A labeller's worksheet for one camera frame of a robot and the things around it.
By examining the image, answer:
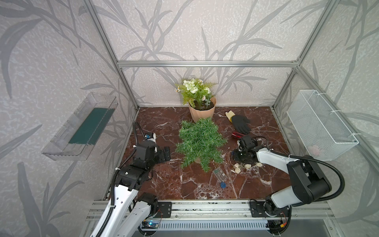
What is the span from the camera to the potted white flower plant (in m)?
0.91

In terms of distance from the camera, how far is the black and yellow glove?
1.06 meters

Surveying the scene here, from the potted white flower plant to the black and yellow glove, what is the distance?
0.63ft
